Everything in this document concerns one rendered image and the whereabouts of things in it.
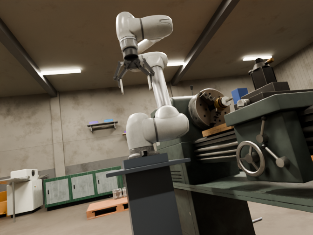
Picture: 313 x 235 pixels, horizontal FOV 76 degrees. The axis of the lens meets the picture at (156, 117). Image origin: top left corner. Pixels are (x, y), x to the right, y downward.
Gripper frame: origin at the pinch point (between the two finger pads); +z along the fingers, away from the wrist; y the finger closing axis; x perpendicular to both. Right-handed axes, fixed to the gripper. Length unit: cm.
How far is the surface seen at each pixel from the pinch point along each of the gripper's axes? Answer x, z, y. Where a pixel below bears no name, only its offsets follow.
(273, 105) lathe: 25, 23, -47
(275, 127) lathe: 19, 30, -50
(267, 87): 7, 11, -60
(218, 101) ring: -41, 3, -57
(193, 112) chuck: -53, 5, -42
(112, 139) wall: -676, -70, 94
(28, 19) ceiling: -272, -279, 178
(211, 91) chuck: -53, -10, -60
